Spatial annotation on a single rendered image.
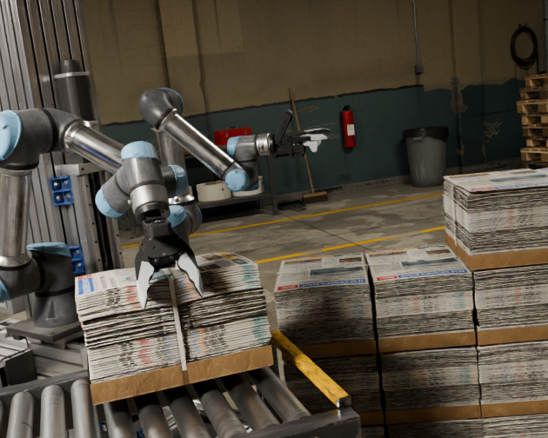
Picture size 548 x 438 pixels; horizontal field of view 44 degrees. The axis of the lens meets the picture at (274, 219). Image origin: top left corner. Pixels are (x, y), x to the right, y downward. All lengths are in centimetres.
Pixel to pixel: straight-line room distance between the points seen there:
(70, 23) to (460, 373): 163
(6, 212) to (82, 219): 41
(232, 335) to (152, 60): 725
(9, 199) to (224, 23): 709
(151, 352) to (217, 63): 742
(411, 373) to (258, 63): 704
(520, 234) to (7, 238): 141
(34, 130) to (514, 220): 132
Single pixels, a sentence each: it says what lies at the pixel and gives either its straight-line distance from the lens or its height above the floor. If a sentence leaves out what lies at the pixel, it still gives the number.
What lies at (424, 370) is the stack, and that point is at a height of 54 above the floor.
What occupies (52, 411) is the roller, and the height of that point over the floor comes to 80.
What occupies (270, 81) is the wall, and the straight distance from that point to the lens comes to 885.
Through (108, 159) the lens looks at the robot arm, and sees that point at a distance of 169.
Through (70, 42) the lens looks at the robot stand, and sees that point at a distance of 233.
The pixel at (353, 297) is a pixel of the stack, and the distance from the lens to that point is 202.
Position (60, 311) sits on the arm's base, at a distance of 203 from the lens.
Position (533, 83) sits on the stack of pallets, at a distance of 884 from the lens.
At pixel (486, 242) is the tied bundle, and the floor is 92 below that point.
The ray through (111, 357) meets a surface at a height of 92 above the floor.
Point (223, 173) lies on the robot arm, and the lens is 226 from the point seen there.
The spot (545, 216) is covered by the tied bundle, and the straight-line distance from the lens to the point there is 207.
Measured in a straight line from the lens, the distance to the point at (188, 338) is 142.
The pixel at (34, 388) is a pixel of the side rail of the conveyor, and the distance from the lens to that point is 168.
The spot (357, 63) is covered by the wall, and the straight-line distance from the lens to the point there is 932.
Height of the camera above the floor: 139
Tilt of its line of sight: 10 degrees down
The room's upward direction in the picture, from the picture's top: 6 degrees counter-clockwise
